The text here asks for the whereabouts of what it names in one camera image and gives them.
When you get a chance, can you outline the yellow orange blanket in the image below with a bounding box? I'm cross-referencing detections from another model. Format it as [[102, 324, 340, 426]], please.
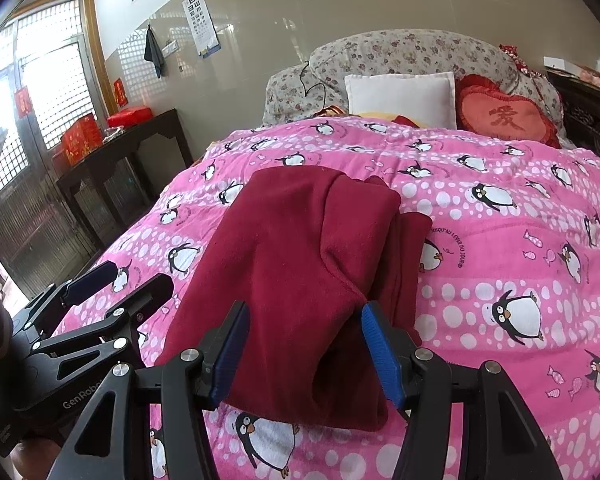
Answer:
[[313, 105, 419, 128]]

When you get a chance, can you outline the dark hanging cloth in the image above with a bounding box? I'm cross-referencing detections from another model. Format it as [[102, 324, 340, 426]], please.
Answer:
[[144, 25, 164, 79]]

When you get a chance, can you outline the pink penguin quilt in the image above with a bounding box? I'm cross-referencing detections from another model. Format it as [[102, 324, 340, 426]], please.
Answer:
[[60, 117, 600, 479]]

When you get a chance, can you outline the red gift box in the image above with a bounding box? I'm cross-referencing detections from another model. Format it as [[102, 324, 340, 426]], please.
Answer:
[[61, 113, 102, 166]]

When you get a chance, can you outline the carved dark wooden cabinet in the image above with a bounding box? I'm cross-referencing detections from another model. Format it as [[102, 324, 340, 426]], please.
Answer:
[[546, 70, 600, 156]]

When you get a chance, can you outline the window with lattice grille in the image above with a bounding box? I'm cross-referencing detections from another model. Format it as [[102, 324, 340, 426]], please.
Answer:
[[0, 0, 106, 297]]

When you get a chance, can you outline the floral grey bedding roll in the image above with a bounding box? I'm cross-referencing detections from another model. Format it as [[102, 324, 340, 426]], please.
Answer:
[[262, 28, 567, 142]]

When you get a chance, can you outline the white square pillow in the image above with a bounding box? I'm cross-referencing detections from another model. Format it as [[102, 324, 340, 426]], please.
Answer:
[[344, 72, 456, 129]]

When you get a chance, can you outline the red paper wall decoration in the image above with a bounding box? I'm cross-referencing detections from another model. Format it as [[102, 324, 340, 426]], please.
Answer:
[[112, 78, 129, 108]]

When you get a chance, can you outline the dark wooden side table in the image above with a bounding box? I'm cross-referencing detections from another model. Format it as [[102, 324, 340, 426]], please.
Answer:
[[54, 107, 195, 252]]

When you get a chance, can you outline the flat red box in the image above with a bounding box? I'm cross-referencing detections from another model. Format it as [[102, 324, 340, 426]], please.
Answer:
[[107, 106, 154, 128]]

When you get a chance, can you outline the red heart-shaped cushion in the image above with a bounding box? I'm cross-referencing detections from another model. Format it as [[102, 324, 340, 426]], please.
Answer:
[[455, 74, 559, 148]]

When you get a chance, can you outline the black charging cable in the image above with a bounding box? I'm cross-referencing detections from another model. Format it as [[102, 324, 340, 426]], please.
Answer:
[[298, 60, 334, 111]]

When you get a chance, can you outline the eye chart wall poster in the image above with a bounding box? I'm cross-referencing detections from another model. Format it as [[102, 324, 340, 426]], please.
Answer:
[[182, 0, 221, 58]]

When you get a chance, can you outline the dark red fleece shirt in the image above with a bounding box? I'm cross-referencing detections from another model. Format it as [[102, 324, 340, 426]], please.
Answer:
[[161, 166, 432, 431]]

